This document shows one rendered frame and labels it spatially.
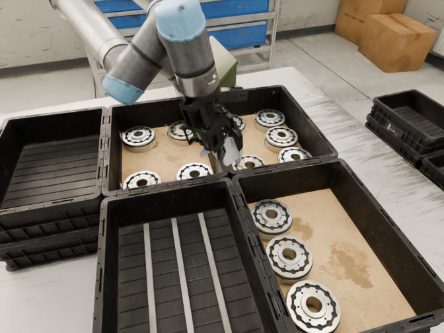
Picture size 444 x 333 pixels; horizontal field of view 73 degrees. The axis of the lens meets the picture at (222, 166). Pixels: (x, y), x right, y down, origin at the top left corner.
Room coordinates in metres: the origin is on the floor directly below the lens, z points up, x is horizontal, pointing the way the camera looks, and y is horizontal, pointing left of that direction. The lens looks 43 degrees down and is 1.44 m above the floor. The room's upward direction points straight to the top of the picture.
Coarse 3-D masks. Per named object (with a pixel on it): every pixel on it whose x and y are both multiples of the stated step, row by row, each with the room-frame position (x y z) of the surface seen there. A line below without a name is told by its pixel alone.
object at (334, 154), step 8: (256, 88) 0.94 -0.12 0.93; (264, 88) 0.94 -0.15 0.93; (272, 88) 0.95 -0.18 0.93; (280, 88) 0.95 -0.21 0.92; (288, 96) 0.89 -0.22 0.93; (296, 104) 0.83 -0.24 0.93; (304, 112) 0.79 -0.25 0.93; (312, 120) 0.74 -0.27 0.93; (320, 136) 0.67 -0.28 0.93; (328, 144) 0.63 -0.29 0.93; (224, 152) 0.60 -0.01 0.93; (336, 152) 0.60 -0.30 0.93; (296, 160) 0.57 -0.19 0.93; (304, 160) 0.57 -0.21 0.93; (312, 160) 0.57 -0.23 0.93; (232, 168) 0.54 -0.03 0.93; (248, 168) 0.54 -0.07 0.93; (256, 168) 0.54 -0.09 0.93; (264, 168) 0.54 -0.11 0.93; (232, 176) 0.52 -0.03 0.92
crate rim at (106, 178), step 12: (180, 96) 0.88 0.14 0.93; (108, 108) 0.81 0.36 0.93; (108, 120) 0.74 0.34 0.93; (108, 132) 0.69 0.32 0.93; (108, 144) 0.65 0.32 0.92; (108, 156) 0.58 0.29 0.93; (108, 168) 0.54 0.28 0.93; (108, 180) 0.50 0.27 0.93; (180, 180) 0.49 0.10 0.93; (192, 180) 0.50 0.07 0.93; (108, 192) 0.46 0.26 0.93; (120, 192) 0.46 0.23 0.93
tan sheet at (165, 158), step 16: (160, 128) 0.84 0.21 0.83; (160, 144) 0.76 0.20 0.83; (192, 144) 0.76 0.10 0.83; (128, 160) 0.68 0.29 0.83; (144, 160) 0.68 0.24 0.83; (160, 160) 0.68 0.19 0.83; (176, 160) 0.68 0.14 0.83; (192, 160) 0.68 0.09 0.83; (208, 160) 0.68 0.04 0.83; (128, 176) 0.61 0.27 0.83; (160, 176) 0.61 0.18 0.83
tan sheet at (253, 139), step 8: (248, 120) 0.89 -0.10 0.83; (248, 128) 0.84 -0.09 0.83; (256, 128) 0.84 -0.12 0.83; (248, 136) 0.80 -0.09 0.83; (256, 136) 0.80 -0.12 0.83; (248, 144) 0.76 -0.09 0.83; (256, 144) 0.76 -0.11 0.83; (264, 144) 0.76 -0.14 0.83; (248, 152) 0.72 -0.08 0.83; (256, 152) 0.72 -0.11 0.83; (264, 152) 0.72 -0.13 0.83; (272, 152) 0.72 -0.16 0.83; (264, 160) 0.68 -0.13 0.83; (272, 160) 0.68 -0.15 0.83
